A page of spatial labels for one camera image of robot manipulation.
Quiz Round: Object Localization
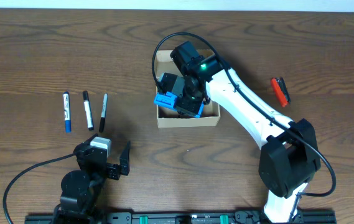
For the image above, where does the blue plastic rectangular block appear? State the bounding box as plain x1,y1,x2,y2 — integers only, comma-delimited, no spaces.
154,91,204,118

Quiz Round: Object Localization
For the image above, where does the black whiteboard marker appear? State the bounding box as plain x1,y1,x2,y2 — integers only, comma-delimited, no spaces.
82,91,94,131

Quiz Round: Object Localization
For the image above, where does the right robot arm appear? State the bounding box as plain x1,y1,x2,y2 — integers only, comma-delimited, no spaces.
154,41,320,223

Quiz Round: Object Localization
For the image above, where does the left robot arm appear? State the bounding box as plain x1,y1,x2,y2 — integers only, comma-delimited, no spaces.
51,134,131,224

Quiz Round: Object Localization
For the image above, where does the open cardboard box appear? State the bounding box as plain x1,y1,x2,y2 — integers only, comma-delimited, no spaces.
154,50,221,128

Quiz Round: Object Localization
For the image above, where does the thin black permanent marker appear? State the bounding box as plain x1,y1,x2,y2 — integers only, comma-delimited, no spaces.
99,93,108,133

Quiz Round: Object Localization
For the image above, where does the blue whiteboard marker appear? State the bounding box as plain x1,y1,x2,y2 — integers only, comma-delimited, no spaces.
63,91,72,133

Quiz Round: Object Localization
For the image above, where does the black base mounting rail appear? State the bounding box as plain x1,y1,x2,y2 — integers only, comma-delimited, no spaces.
24,210,338,224

